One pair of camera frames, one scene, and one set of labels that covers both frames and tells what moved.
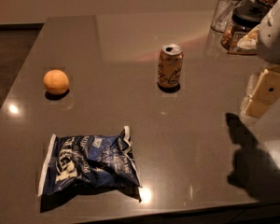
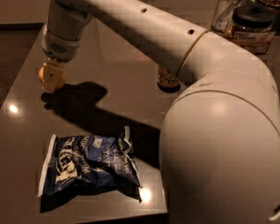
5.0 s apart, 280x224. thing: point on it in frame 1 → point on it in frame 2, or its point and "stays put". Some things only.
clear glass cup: (226, 4) stays put
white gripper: (274, 36) → (60, 48)
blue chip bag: (79, 163) stays put
